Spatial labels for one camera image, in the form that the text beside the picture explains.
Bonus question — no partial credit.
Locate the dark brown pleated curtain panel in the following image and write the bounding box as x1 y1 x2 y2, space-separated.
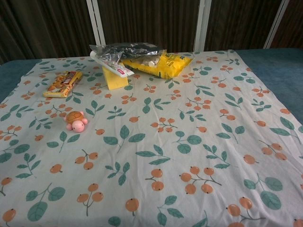
0 0 95 66
97 0 205 54
205 0 284 52
269 0 303 49

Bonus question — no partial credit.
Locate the yellow snack bag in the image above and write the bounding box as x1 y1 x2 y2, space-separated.
122 52 194 79

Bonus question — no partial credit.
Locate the black item in clear bag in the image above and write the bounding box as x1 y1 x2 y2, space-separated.
104 42 168 60

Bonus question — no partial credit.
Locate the small plush toy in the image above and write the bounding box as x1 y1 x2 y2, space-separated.
65 110 89 132

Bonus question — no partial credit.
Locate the yellow sponge block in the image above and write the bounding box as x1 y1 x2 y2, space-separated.
102 66 129 90

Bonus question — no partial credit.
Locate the white partition frame post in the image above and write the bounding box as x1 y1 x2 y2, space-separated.
264 0 291 48
86 0 106 47
193 0 213 53

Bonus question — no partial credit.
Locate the orange yellow snack box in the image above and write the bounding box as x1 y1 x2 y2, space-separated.
43 70 83 98

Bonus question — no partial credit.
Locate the white floral fruit-print tablecloth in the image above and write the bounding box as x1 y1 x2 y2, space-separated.
0 49 303 227

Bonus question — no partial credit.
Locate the clear package with white label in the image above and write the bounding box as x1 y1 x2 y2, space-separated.
89 44 134 78

